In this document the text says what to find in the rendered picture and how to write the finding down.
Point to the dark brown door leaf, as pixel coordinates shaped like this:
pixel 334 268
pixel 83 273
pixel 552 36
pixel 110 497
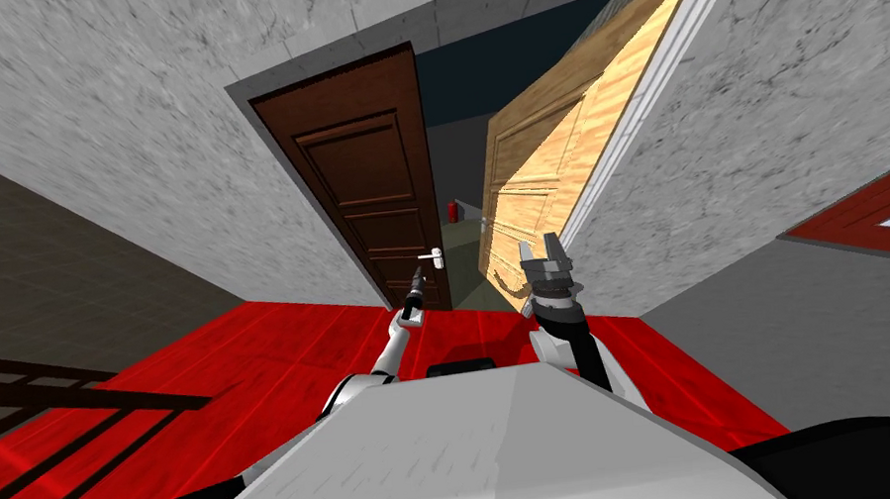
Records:
pixel 360 177

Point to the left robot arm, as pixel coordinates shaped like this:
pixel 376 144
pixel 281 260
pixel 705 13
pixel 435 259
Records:
pixel 386 357

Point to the black bar frame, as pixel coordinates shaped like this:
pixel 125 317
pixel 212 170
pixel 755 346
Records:
pixel 67 398

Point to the red fire extinguisher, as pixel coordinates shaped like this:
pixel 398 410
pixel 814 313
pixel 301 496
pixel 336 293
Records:
pixel 454 211

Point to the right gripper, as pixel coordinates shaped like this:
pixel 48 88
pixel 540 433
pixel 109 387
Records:
pixel 548 273

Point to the red framed window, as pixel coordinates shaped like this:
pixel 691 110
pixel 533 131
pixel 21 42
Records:
pixel 880 223

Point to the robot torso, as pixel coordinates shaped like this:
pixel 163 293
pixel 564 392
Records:
pixel 461 455

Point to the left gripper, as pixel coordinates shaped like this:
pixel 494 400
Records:
pixel 413 300

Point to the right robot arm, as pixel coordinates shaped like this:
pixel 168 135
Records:
pixel 571 343

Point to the light wooden door leaf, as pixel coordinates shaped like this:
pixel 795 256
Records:
pixel 557 153

